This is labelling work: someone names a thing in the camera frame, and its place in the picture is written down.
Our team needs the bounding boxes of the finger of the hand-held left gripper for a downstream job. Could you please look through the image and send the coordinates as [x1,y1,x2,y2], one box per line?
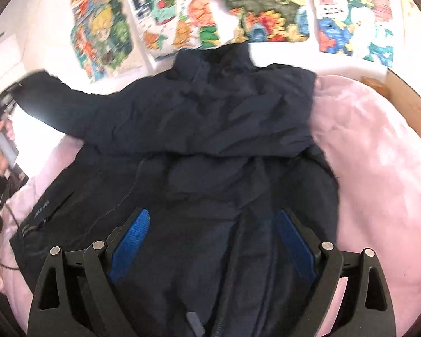
[0,81,24,108]

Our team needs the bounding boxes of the cartoon printed white cloth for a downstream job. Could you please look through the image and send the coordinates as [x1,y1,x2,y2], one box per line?
[307,0,399,68]

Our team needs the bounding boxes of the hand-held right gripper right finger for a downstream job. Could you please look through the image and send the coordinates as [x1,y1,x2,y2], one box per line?
[273,208,397,337]

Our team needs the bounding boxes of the cartoon printed pillow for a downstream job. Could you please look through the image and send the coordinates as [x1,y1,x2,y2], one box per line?
[123,0,311,60]

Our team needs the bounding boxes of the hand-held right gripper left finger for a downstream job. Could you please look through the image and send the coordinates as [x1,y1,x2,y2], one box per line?
[27,208,151,337]

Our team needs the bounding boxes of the white bed sheet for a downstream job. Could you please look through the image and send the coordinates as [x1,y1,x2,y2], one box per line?
[247,41,388,78]

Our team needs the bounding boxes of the black cable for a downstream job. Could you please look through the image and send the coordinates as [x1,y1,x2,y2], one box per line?
[0,183,25,272]

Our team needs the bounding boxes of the pink blanket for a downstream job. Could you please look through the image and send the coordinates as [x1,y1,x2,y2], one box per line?
[0,74,421,337]

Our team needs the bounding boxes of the person's left forearm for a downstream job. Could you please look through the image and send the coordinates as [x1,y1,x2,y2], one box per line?
[0,164,29,218]

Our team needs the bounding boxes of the dark navy jacket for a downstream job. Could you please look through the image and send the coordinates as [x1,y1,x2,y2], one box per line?
[10,42,341,337]

